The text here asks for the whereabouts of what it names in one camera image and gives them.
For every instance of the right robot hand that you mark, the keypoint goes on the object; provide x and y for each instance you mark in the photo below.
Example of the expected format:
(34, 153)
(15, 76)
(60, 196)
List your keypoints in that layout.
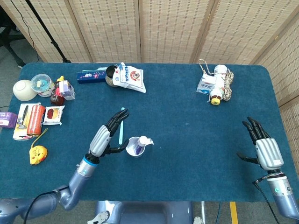
(269, 152)

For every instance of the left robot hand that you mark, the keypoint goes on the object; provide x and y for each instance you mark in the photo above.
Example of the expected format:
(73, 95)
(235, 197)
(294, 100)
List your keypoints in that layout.
(100, 140)

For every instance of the light blue toothbrush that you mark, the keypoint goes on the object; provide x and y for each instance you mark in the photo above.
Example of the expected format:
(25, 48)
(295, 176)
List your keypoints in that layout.
(121, 135)

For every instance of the purple white toothpaste tube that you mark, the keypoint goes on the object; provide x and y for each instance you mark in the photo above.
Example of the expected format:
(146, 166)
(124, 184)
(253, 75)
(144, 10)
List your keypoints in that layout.
(141, 142)

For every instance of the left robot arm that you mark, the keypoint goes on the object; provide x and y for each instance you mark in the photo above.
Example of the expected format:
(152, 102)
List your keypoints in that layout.
(79, 179)

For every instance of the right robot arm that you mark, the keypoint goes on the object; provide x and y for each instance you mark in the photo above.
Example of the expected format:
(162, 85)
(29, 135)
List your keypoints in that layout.
(282, 196)

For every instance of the small purple white box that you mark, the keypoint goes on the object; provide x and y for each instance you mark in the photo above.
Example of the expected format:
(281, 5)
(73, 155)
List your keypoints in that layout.
(67, 92)

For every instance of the white milk carton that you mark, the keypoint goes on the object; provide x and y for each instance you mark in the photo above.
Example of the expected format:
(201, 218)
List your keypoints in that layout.
(205, 87)

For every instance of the white red-yellow snack packet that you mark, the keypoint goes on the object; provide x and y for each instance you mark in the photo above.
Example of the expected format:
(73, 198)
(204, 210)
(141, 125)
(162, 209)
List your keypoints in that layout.
(53, 114)

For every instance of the red-brown drink bottle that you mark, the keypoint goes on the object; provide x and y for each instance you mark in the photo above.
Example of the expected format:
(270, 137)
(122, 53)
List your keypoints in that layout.
(56, 98)

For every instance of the glass jar with black lid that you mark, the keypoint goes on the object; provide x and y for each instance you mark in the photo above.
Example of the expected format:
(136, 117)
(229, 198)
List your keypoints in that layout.
(109, 78)

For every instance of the dark blue long box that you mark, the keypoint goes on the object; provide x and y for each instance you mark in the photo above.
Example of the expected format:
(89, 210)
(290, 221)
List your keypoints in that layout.
(91, 76)

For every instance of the yellow tape measure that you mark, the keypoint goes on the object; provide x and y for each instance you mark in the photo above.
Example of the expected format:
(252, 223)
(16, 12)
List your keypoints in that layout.
(37, 155)

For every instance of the orange can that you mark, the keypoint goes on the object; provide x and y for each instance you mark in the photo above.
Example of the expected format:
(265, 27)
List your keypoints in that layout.
(35, 120)

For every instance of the white printed snack bag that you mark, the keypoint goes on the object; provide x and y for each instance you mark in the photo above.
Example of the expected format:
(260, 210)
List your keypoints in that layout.
(132, 78)

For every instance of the clear plastic tub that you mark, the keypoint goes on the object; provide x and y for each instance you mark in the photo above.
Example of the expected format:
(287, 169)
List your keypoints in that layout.
(42, 85)

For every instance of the razor blister pack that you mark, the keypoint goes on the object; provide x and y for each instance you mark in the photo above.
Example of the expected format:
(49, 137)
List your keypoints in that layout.
(21, 121)

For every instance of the blue table cloth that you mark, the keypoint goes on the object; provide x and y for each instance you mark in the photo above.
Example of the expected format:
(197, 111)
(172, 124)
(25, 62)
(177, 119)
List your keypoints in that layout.
(187, 140)

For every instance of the blue-grey robot torso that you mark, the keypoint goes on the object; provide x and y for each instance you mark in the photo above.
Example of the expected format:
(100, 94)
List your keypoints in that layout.
(144, 212)

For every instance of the white bottle with yellow cap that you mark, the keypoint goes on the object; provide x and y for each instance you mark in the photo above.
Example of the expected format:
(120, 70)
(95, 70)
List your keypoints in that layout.
(218, 84)

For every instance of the white table leg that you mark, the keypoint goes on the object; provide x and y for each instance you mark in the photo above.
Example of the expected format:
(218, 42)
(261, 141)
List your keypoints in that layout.
(203, 212)

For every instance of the cream ceramic bowl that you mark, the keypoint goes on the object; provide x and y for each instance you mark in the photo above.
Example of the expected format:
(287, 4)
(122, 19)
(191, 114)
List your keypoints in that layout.
(23, 89)

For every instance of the black tripod stand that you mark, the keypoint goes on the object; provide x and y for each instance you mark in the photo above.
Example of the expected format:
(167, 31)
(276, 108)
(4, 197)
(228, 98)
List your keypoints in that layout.
(46, 35)

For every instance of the black office chair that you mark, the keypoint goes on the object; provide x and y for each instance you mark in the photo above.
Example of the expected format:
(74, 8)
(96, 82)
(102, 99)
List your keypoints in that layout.
(7, 39)

